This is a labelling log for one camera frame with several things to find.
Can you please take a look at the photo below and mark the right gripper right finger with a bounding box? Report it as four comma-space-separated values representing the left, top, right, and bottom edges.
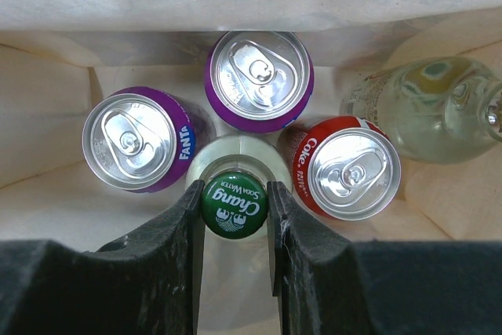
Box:
267, 181, 501, 334

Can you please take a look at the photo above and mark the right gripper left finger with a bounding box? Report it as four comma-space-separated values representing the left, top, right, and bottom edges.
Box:
1, 180, 205, 334

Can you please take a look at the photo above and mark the red cola can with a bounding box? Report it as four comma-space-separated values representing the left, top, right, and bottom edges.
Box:
278, 115, 402, 220

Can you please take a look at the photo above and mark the purple soda can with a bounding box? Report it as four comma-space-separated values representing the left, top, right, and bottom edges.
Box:
205, 31, 315, 133
82, 86, 216, 193

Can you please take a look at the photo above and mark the clear glass bottle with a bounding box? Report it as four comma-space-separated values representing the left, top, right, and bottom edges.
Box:
340, 56, 501, 164
185, 134, 293, 242

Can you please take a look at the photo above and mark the cream canvas tote bag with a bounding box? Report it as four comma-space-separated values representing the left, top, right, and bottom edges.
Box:
1, 0, 501, 250

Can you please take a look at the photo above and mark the purple soda can front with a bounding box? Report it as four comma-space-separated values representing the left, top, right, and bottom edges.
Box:
205, 31, 315, 133

